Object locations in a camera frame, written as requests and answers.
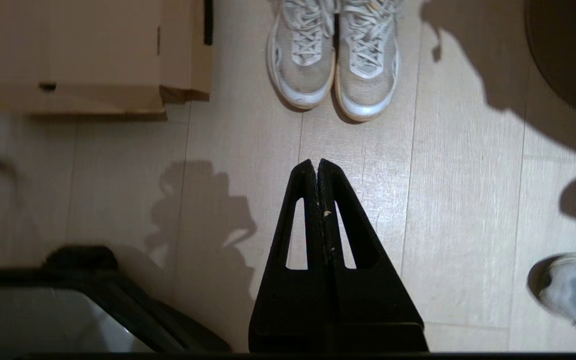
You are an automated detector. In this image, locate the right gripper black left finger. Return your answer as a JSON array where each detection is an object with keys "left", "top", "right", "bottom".
[{"left": 248, "top": 159, "right": 336, "bottom": 354}]

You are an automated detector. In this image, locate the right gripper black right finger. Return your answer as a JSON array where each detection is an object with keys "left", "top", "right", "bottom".
[{"left": 317, "top": 159, "right": 429, "bottom": 354}]

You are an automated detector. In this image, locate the white lace-up sneaker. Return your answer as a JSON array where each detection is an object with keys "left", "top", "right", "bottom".
[
  {"left": 334, "top": 0, "right": 401, "bottom": 123},
  {"left": 266, "top": 0, "right": 339, "bottom": 111}
]

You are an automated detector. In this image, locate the cardboard shoe box with lid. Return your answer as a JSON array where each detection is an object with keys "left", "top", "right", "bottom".
[{"left": 0, "top": 0, "right": 214, "bottom": 118}]

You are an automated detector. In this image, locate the person's grey sneaker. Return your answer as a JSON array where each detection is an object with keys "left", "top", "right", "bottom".
[{"left": 538, "top": 254, "right": 576, "bottom": 343}]

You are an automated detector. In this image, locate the round dark brown table base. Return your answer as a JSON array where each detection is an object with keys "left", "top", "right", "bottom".
[{"left": 524, "top": 0, "right": 576, "bottom": 123}]

